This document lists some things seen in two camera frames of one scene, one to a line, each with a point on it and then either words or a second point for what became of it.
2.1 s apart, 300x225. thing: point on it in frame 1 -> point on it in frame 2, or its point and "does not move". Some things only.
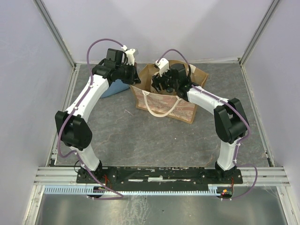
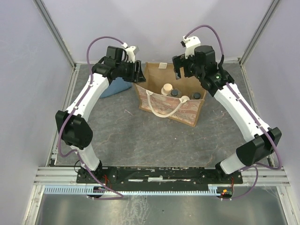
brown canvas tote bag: x=171 y=104 does not move
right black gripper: x=161 y=81 -> x=177 y=64
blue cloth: x=116 y=87 does not move
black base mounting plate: x=159 y=175 does not move
